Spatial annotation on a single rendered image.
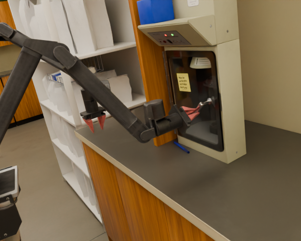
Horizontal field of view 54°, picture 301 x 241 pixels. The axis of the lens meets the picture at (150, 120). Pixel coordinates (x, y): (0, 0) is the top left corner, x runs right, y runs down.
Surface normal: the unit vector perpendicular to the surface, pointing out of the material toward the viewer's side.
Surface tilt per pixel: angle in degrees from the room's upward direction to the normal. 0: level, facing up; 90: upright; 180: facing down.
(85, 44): 100
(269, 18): 90
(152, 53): 90
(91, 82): 85
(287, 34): 90
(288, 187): 0
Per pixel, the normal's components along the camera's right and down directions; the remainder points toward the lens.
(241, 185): -0.17, -0.93
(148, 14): -0.83, 0.32
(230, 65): 0.54, 0.20
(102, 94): 0.32, 0.25
